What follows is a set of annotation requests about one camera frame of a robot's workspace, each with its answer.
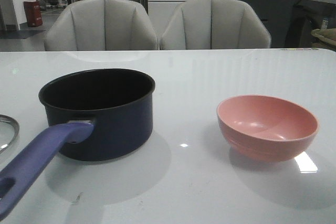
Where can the pink plastic bowl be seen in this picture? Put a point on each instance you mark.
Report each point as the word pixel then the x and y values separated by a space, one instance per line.
pixel 265 128

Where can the glass pot lid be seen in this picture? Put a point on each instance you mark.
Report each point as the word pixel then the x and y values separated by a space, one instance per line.
pixel 9 132

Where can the dark blue saucepan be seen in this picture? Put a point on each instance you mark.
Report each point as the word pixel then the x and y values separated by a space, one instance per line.
pixel 93 115

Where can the right grey upholstered chair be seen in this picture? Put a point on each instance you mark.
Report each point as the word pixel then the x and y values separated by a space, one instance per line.
pixel 214 24

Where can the grey upholstered chair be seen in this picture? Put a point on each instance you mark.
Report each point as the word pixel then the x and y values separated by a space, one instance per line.
pixel 99 25
pixel 214 24

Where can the left grey upholstered chair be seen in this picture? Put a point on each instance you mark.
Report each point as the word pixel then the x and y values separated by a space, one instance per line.
pixel 99 25

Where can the red waste bin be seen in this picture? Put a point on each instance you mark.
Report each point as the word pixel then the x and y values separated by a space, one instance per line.
pixel 33 14

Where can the dark side table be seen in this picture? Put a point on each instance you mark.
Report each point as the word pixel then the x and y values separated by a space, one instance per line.
pixel 306 16

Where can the beige cushion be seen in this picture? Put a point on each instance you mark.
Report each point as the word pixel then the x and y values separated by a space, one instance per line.
pixel 324 38

